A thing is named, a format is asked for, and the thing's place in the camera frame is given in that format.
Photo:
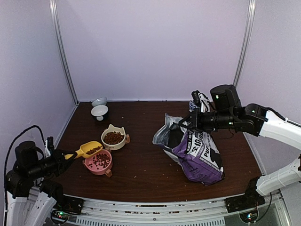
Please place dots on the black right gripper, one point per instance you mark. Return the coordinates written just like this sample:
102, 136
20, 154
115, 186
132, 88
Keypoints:
195, 124

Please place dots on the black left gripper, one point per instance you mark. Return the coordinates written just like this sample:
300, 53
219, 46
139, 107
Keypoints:
61, 164

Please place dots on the yellow plastic scoop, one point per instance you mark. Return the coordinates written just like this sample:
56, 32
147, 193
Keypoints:
85, 148

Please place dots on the brown kibble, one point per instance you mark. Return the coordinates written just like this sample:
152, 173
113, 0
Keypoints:
94, 150

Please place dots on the purple pet food bag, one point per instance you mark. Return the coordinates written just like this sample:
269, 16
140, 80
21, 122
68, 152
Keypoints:
195, 152

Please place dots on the pink cat-ear pet bowl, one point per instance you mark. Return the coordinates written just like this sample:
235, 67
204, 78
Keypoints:
104, 171

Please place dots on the cream cat-ear pet bowl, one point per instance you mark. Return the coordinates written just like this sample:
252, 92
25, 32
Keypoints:
112, 128

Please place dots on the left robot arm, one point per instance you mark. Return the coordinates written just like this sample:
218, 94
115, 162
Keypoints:
30, 196

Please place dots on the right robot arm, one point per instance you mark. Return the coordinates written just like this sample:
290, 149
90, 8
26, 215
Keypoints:
254, 119

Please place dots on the blue white patterned bowl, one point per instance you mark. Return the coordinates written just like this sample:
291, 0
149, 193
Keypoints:
192, 106

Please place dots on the kibble in pink bowl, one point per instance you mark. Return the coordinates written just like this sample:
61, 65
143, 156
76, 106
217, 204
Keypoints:
100, 161

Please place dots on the kibble in cream bowl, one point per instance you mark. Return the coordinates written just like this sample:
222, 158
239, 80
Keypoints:
113, 138

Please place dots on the light grey-blue bowl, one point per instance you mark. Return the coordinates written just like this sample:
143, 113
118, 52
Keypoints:
99, 101

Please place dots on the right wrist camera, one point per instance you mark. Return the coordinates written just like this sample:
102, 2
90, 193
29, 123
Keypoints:
201, 100

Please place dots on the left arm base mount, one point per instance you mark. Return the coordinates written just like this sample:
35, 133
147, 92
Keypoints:
62, 211

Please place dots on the front aluminium rail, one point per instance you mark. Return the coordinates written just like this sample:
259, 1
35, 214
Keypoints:
211, 212

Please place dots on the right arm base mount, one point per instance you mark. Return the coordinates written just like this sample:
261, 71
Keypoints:
246, 206

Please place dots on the right aluminium frame post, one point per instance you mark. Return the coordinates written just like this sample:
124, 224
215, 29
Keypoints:
246, 40

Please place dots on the aluminium frame post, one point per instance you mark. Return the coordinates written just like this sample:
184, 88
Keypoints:
62, 54
246, 40

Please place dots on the left aluminium frame post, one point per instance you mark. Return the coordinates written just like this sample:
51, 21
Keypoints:
62, 54

